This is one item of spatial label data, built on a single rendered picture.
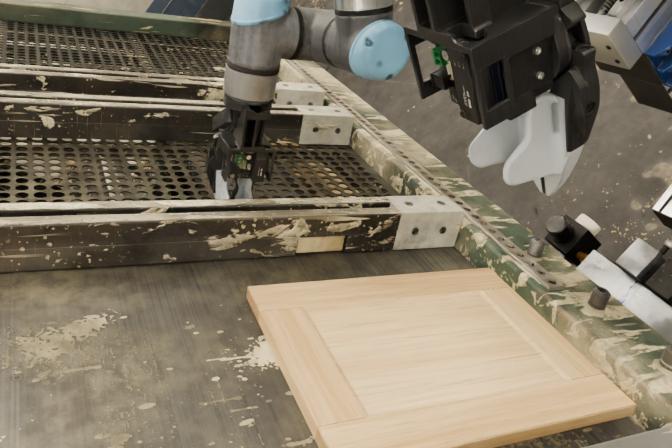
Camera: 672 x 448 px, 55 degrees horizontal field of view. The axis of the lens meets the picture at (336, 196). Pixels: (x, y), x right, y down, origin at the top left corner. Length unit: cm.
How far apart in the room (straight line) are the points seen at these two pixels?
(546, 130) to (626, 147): 180
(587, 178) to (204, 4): 350
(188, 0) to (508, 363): 441
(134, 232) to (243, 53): 28
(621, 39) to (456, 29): 74
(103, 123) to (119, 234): 45
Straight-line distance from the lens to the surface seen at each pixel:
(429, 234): 110
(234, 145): 94
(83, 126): 132
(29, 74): 147
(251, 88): 92
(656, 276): 111
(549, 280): 103
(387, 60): 82
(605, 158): 224
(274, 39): 91
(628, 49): 114
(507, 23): 38
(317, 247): 101
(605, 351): 93
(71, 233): 90
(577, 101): 42
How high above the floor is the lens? 172
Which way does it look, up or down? 36 degrees down
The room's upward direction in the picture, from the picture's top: 53 degrees counter-clockwise
